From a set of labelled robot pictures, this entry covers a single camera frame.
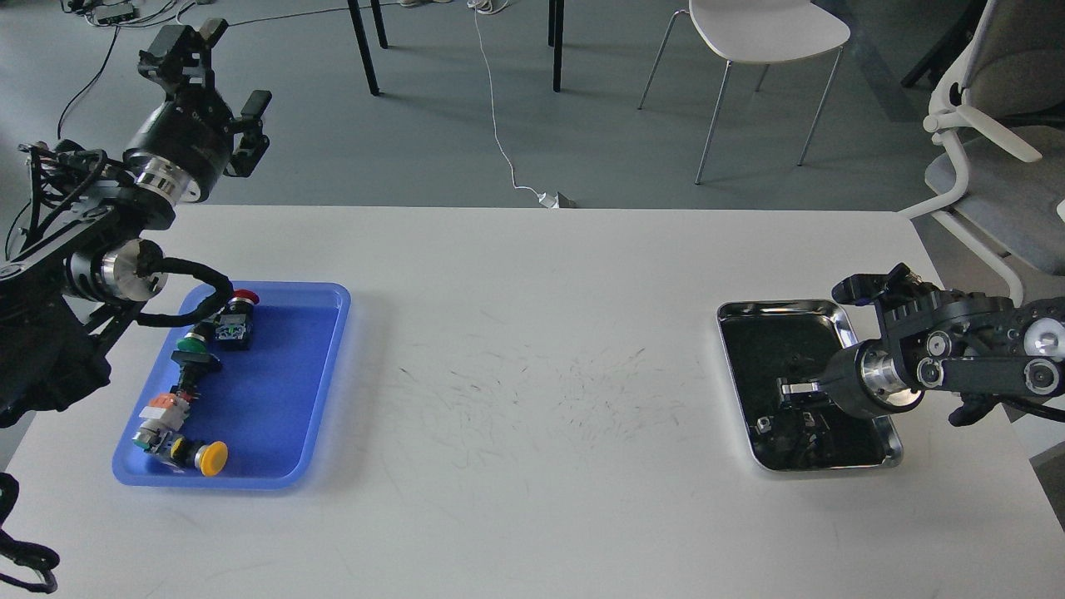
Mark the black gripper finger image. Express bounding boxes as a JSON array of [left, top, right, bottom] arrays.
[[779, 379, 833, 408], [137, 18, 229, 113], [223, 90, 271, 178]]

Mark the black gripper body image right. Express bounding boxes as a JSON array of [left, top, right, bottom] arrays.
[[820, 341, 924, 418]]

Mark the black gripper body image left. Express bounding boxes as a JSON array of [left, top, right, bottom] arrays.
[[122, 101, 232, 205]]

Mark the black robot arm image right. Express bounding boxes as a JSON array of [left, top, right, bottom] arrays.
[[815, 263, 1064, 426]]

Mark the silver metal tray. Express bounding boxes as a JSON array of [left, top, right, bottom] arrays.
[[716, 300, 903, 473]]

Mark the blue plastic tray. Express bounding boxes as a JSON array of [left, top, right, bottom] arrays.
[[111, 280, 351, 490]]

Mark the black table leg left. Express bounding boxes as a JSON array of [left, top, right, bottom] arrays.
[[346, 0, 389, 97]]

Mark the black table leg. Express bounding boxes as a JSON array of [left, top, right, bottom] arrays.
[[547, 0, 566, 92], [346, 0, 389, 97]]

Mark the grey white office chair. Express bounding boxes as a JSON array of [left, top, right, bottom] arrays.
[[902, 1, 1063, 304]]

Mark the black table leg right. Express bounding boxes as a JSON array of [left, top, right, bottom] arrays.
[[547, 0, 566, 92]]

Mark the white plastic chair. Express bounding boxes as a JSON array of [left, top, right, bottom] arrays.
[[640, 1, 851, 185]]

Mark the black floor cable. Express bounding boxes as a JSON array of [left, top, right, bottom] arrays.
[[50, 0, 201, 142]]

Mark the black braided cable left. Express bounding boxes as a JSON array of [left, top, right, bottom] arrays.
[[137, 256, 235, 329]]

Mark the red push button switch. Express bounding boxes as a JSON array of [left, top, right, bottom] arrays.
[[208, 289, 260, 350]]

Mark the green push button switch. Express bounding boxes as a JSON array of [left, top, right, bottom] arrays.
[[170, 331, 223, 402]]

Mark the orange white switch module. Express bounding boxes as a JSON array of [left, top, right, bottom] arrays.
[[131, 392, 191, 453]]

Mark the white power cable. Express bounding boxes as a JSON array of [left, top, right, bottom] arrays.
[[468, 0, 577, 209]]

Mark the yellow push button switch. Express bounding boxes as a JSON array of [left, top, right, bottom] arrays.
[[162, 435, 229, 477]]

